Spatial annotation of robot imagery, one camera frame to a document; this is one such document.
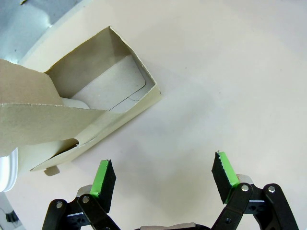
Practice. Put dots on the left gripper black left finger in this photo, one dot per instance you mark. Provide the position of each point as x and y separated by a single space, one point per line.
105 187

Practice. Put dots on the beige cardboard box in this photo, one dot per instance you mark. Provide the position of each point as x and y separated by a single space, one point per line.
48 124

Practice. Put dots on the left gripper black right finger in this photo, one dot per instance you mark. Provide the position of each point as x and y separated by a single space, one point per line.
224 182

